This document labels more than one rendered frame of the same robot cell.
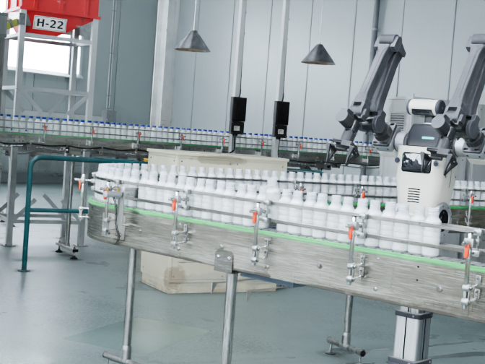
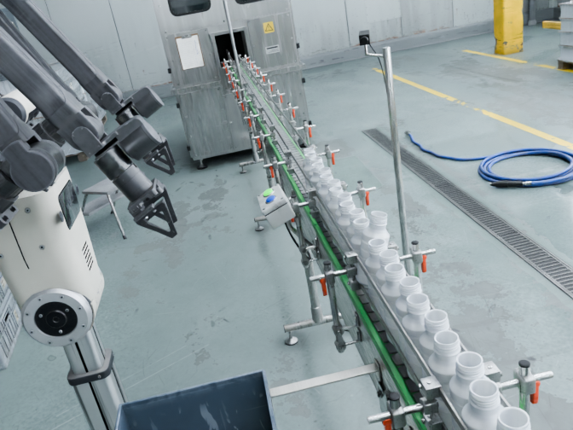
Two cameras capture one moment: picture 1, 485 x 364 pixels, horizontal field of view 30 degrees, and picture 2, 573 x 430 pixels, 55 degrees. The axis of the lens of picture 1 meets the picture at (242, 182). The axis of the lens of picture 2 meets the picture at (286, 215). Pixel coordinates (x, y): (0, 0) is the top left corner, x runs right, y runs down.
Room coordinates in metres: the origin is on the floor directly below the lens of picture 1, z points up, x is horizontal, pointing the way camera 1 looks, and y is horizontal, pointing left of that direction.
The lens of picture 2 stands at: (4.47, 0.49, 1.70)
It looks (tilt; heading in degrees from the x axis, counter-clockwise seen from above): 23 degrees down; 223
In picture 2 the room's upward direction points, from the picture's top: 11 degrees counter-clockwise
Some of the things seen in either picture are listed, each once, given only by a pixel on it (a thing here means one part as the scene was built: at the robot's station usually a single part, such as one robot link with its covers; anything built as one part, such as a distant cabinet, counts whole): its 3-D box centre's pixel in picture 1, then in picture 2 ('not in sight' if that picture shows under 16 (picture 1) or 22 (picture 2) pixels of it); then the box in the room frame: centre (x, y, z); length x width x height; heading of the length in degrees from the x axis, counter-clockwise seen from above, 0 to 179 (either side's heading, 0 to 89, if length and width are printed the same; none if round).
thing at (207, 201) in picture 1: (208, 199); (438, 357); (3.79, 0.13, 1.08); 0.06 x 0.06 x 0.17
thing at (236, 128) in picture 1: (236, 116); not in sight; (9.78, 0.12, 1.55); 0.17 x 0.15 x 0.42; 120
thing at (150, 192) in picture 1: (152, 191); not in sight; (4.02, 0.40, 1.08); 0.06 x 0.06 x 0.17
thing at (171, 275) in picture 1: (213, 219); not in sight; (7.98, 0.24, 0.59); 1.10 x 0.62 x 1.18; 120
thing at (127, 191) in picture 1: (119, 216); not in sight; (4.04, 0.54, 0.96); 0.23 x 0.10 x 0.27; 138
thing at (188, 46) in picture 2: not in sight; (189, 51); (0.73, -3.89, 1.22); 0.23 x 0.03 x 0.32; 138
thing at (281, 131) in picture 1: (278, 120); not in sight; (10.05, -0.35, 1.55); 0.17 x 0.15 x 0.42; 120
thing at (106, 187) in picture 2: not in sight; (111, 203); (2.16, -3.68, 0.21); 0.61 x 0.47 x 0.41; 101
